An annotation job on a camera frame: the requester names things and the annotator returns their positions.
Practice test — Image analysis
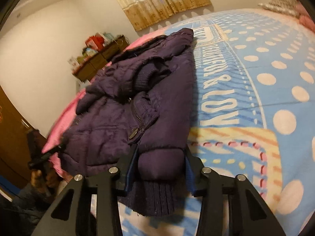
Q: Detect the purple puffer jacket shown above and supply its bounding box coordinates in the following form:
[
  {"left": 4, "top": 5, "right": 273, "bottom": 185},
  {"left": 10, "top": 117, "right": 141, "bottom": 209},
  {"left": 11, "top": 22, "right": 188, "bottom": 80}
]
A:
[{"left": 59, "top": 28, "right": 195, "bottom": 216}]

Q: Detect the brown wooden wardrobe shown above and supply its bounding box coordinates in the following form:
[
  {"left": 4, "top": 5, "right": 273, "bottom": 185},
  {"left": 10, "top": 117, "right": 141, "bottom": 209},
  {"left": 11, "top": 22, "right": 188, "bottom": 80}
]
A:
[{"left": 1, "top": 89, "right": 34, "bottom": 189}]

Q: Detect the brown wooden cabinet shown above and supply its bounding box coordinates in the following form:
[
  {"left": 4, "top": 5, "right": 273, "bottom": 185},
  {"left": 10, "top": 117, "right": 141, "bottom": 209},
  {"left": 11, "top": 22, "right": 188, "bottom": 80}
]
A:
[{"left": 72, "top": 35, "right": 129, "bottom": 82}]

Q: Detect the white greeting card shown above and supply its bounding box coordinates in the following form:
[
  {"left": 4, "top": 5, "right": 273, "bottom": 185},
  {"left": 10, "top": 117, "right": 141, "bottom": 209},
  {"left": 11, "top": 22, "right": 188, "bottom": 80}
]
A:
[{"left": 68, "top": 57, "right": 80, "bottom": 71}]

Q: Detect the pink and blue bedspread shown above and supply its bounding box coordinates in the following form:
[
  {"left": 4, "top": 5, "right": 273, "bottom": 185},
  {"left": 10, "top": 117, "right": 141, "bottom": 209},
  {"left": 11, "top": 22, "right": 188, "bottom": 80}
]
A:
[{"left": 41, "top": 7, "right": 315, "bottom": 236}]

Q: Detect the red gift box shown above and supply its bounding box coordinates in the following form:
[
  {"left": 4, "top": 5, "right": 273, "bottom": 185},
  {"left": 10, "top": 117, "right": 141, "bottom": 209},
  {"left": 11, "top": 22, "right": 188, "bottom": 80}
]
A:
[{"left": 85, "top": 35, "right": 104, "bottom": 51}]

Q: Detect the pink folded quilt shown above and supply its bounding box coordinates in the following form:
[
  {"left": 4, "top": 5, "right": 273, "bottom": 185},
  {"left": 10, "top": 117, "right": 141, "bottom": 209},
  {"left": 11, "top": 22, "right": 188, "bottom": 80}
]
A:
[{"left": 296, "top": 3, "right": 315, "bottom": 32}]

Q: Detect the patterned grey pillow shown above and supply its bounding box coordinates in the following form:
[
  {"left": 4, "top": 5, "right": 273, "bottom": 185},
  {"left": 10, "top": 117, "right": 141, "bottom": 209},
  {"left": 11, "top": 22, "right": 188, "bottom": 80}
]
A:
[{"left": 258, "top": 0, "right": 300, "bottom": 18}]

